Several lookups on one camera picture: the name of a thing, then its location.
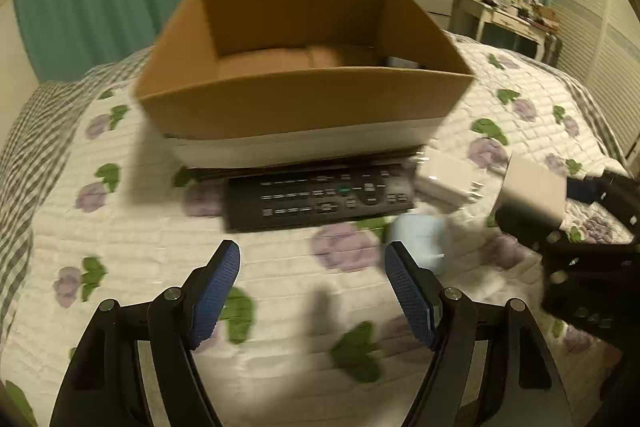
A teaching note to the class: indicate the white louvered wardrobe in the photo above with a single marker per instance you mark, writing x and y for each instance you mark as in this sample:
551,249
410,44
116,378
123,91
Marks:
600,42

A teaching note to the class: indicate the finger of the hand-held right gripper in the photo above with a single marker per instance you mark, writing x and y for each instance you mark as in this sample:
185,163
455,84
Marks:
584,191
530,229

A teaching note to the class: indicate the white dressing table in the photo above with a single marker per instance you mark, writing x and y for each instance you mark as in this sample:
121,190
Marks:
505,24

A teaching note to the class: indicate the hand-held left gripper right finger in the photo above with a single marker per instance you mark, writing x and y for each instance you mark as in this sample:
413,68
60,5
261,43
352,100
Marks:
410,297

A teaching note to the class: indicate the small white box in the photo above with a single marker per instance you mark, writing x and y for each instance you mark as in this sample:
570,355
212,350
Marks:
535,187

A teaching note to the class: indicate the brown cardboard box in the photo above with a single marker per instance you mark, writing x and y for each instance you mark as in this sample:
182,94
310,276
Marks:
300,107

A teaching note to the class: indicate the green checkered bed sheet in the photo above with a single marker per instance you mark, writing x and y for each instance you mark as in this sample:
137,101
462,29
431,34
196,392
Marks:
30,167

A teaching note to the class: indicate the floral quilted blanket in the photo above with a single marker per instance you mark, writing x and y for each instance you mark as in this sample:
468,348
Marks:
150,217

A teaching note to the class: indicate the white charger adapter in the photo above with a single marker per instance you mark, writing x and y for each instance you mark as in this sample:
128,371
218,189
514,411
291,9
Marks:
445,179

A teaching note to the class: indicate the light blue case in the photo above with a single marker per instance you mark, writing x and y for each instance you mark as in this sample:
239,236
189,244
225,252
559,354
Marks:
425,239

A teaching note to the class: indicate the white flat box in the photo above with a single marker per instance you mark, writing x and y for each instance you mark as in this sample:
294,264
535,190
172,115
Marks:
310,149

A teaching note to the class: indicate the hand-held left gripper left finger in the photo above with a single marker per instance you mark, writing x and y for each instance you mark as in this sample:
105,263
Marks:
215,297

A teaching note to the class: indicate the black remote control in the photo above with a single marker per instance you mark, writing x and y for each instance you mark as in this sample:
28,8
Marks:
320,199

